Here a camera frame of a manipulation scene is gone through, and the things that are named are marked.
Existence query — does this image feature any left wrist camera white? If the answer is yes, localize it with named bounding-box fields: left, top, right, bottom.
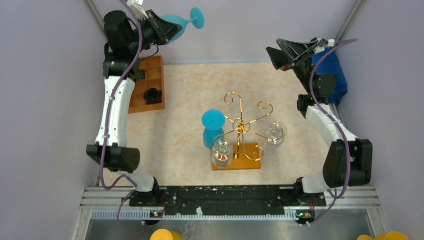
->
left=127, top=0, right=149, bottom=20

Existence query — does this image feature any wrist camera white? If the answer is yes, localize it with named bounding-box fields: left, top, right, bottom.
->
left=314, top=38, right=336, bottom=54
left=127, top=0, right=149, bottom=20

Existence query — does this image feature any yellow object bottom right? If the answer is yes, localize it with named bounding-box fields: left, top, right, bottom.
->
left=357, top=232, right=410, bottom=240

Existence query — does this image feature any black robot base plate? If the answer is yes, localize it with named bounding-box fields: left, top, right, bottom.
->
left=129, top=185, right=327, bottom=217

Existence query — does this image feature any blue wine glass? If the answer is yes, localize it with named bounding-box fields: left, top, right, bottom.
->
left=201, top=109, right=226, bottom=150
left=160, top=7, right=205, bottom=45

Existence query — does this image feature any clear wine glass left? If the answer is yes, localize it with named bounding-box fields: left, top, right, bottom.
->
left=211, top=136, right=234, bottom=169

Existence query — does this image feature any blue folded cloth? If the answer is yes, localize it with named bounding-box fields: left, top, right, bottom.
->
left=316, top=52, right=348, bottom=107

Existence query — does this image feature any orange wooden rack base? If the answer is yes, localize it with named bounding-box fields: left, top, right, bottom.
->
left=211, top=142, right=263, bottom=171

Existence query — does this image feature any orange compartment tray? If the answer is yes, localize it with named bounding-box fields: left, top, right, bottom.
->
left=129, top=55, right=166, bottom=114

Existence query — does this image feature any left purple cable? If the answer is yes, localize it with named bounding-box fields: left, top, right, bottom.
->
left=98, top=0, right=147, bottom=238

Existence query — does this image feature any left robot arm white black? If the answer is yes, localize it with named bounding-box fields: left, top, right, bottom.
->
left=86, top=10, right=185, bottom=193

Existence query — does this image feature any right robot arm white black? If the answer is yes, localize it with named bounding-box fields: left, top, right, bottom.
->
left=266, top=38, right=373, bottom=195

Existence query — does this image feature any gold wire glass rack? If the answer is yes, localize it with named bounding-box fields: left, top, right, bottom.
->
left=213, top=92, right=274, bottom=160

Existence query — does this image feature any yellow object bottom centre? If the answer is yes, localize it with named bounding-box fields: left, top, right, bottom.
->
left=150, top=229, right=183, bottom=240

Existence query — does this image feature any clear wine glass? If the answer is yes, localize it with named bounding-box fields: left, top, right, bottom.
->
left=262, top=122, right=288, bottom=154
left=211, top=136, right=234, bottom=169

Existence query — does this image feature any clear wine glass right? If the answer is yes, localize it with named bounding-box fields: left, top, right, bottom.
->
left=262, top=122, right=288, bottom=154

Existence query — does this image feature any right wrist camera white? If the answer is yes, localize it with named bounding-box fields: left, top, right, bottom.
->
left=314, top=38, right=336, bottom=54

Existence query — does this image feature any yellow object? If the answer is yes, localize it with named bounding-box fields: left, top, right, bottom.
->
left=150, top=229, right=183, bottom=240
left=357, top=232, right=410, bottom=240

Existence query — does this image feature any dark object in tray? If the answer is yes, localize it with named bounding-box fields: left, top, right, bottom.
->
left=143, top=88, right=163, bottom=105

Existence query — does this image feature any aluminium frame rail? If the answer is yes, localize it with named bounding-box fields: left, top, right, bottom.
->
left=72, top=186, right=389, bottom=240

